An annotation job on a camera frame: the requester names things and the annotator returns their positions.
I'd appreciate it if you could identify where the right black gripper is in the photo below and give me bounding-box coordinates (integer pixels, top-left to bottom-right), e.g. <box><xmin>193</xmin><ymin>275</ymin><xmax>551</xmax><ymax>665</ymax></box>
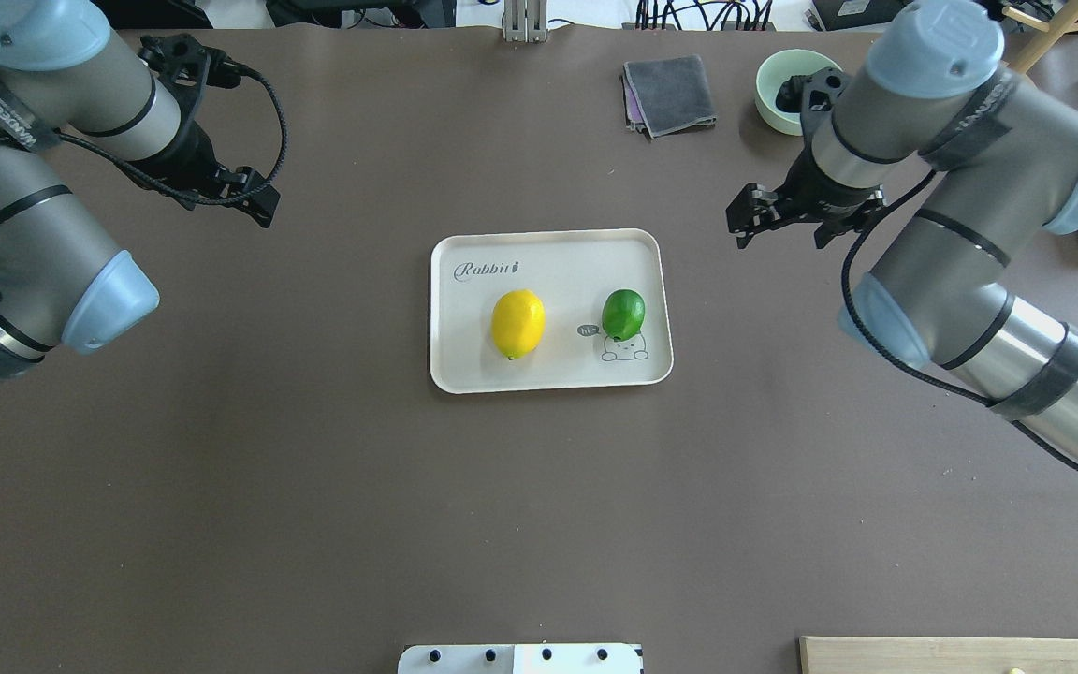
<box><xmin>724</xmin><ymin>150</ymin><xmax>886</xmax><ymax>249</ymax></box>

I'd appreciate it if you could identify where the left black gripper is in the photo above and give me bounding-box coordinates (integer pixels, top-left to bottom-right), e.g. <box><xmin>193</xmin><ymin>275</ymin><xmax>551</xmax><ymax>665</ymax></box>
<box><xmin>151</xmin><ymin>118</ymin><xmax>281</xmax><ymax>226</ymax></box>

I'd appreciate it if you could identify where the green lime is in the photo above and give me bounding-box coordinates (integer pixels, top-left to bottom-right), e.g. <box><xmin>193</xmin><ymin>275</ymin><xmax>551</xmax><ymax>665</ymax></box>
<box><xmin>602</xmin><ymin>287</ymin><xmax>647</xmax><ymax>341</ymax></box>

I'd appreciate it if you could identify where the yellow lemon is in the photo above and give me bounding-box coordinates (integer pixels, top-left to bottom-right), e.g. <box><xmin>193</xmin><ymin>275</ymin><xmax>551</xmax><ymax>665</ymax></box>
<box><xmin>490</xmin><ymin>287</ymin><xmax>545</xmax><ymax>361</ymax></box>

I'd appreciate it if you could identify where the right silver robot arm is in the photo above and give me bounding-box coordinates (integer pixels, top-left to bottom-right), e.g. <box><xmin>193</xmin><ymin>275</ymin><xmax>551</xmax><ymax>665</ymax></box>
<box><xmin>724</xmin><ymin>1</ymin><xmax>1078</xmax><ymax>471</ymax></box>

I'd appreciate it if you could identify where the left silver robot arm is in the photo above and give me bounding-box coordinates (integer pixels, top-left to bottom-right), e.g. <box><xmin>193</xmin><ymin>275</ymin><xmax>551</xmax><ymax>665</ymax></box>
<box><xmin>0</xmin><ymin>1</ymin><xmax>281</xmax><ymax>384</ymax></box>

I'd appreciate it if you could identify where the white rabbit print tray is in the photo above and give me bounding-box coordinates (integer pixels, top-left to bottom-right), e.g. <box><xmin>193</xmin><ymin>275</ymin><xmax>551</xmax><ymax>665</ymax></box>
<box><xmin>430</xmin><ymin>226</ymin><xmax>675</xmax><ymax>394</ymax></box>

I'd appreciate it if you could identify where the mint green bowl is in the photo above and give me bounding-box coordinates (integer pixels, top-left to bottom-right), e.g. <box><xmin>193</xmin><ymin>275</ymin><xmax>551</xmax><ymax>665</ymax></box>
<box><xmin>754</xmin><ymin>50</ymin><xmax>843</xmax><ymax>137</ymax></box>

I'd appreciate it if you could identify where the grey folded cloth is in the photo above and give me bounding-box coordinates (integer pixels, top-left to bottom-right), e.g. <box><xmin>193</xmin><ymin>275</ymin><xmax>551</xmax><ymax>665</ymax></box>
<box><xmin>621</xmin><ymin>54</ymin><xmax>718</xmax><ymax>139</ymax></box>

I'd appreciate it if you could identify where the purple cloth underneath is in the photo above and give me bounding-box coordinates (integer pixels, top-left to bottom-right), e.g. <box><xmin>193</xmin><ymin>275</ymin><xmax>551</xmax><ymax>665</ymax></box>
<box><xmin>620</xmin><ymin>71</ymin><xmax>651</xmax><ymax>138</ymax></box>

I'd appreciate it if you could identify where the wooden mug tree stand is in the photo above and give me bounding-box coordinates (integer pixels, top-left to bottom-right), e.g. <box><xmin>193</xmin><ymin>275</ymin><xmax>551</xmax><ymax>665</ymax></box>
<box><xmin>1001</xmin><ymin>1</ymin><xmax>1078</xmax><ymax>74</ymax></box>

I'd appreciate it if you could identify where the bamboo cutting board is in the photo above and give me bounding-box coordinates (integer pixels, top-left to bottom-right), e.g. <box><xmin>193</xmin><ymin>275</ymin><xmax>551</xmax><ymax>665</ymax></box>
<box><xmin>797</xmin><ymin>636</ymin><xmax>1078</xmax><ymax>673</ymax></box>

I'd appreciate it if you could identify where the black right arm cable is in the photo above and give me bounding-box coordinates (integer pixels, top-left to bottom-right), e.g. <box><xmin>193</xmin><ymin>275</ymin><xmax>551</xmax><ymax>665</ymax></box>
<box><xmin>840</xmin><ymin>168</ymin><xmax>1078</xmax><ymax>489</ymax></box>

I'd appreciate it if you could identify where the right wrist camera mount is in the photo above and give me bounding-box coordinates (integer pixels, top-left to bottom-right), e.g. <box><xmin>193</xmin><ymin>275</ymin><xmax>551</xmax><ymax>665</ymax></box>
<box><xmin>774</xmin><ymin>67</ymin><xmax>852</xmax><ymax>132</ymax></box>

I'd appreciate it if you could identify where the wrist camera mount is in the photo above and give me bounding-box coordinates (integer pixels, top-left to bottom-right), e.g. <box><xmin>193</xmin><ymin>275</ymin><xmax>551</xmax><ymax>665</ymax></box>
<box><xmin>774</xmin><ymin>67</ymin><xmax>852</xmax><ymax>132</ymax></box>
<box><xmin>138</xmin><ymin>35</ymin><xmax>245</xmax><ymax>120</ymax></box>

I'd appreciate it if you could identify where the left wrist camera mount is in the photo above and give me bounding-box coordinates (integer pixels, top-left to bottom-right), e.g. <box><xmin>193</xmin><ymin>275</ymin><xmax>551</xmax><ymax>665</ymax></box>
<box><xmin>138</xmin><ymin>35</ymin><xmax>245</xmax><ymax>120</ymax></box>

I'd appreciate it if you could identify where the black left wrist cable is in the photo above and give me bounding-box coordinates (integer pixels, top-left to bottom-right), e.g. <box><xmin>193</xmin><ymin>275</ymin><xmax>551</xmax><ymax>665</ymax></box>
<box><xmin>0</xmin><ymin>66</ymin><xmax>289</xmax><ymax>209</ymax></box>

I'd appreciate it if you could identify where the aluminium frame post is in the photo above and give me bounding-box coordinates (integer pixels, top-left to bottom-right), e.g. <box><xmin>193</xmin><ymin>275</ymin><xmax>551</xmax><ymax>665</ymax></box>
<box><xmin>502</xmin><ymin>0</ymin><xmax>548</xmax><ymax>43</ymax></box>

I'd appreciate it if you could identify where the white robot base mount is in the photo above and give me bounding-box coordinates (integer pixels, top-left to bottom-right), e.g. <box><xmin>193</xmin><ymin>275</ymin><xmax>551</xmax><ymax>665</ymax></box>
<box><xmin>397</xmin><ymin>641</ymin><xmax>645</xmax><ymax>673</ymax></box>

